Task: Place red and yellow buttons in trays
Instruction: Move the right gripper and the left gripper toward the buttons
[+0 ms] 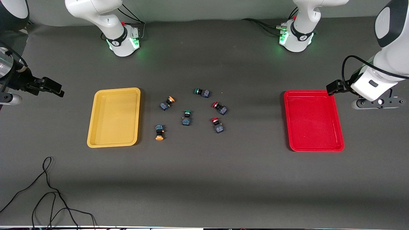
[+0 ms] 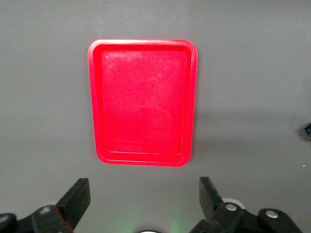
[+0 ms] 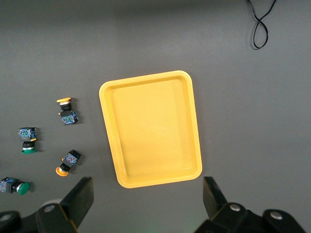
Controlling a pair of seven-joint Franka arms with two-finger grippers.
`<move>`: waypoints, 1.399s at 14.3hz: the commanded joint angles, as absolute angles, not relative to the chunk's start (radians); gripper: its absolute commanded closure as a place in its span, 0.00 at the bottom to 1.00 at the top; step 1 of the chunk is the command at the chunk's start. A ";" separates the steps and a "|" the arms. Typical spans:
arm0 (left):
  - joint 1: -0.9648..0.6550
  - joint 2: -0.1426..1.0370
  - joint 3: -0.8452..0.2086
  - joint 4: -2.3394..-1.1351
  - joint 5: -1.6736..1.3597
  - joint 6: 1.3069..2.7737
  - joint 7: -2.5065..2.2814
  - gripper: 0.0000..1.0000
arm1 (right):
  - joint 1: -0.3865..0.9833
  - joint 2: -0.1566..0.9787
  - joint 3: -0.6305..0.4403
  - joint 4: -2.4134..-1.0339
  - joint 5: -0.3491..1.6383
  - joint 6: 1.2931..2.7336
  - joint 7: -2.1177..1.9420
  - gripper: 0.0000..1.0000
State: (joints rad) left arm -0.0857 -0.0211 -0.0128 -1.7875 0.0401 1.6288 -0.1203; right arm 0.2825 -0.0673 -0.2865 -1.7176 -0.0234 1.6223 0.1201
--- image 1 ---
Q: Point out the green push button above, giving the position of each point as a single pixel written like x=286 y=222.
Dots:
x=186 y=119
x=203 y=93

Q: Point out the yellow plastic tray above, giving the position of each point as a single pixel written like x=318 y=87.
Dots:
x=111 y=118

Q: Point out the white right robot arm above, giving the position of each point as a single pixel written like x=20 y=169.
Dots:
x=96 y=12

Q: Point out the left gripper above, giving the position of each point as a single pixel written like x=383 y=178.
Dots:
x=345 y=85

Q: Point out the yellow push button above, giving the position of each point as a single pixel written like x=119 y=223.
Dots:
x=159 y=131
x=166 y=104

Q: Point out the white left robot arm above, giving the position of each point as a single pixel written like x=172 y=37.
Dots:
x=303 y=19

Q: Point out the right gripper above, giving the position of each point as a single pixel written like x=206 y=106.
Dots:
x=21 y=82

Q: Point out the red push button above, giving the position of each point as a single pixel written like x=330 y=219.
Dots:
x=220 y=109
x=218 y=127

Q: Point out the red plastic tray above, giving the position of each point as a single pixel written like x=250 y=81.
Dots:
x=313 y=121

